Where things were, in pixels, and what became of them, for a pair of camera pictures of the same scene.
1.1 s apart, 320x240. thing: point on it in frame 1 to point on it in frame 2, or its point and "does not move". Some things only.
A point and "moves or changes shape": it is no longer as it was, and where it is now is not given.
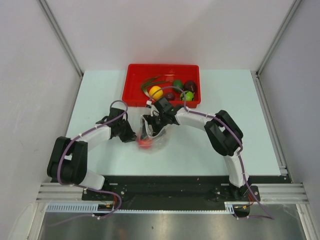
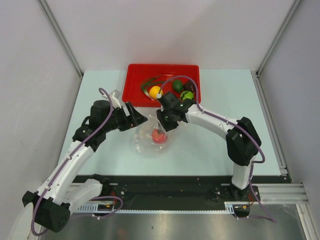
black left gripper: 131,135 to 136,118
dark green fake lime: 178,83 does not move
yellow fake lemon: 156,92 does not move
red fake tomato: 145,143 to 158,137
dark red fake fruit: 190,85 does not move
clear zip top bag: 151,144 moves or changes shape
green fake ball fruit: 189,96 does not move
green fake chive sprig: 150,81 does not move
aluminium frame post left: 61,36 does not move
